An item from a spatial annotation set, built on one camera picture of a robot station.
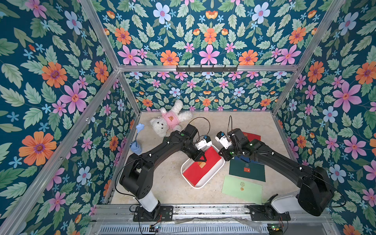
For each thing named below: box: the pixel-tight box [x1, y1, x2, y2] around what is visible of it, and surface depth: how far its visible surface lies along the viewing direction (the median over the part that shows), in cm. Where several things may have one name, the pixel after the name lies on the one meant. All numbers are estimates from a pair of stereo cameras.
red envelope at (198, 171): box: [182, 146, 222, 187], surface depth 80 cm
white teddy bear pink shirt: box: [150, 99, 193, 138], surface depth 107 cm
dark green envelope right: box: [229, 159, 266, 183], surface depth 90 cm
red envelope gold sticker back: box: [242, 131, 262, 142], surface depth 108 cm
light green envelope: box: [221, 175, 262, 206], surface depth 84 cm
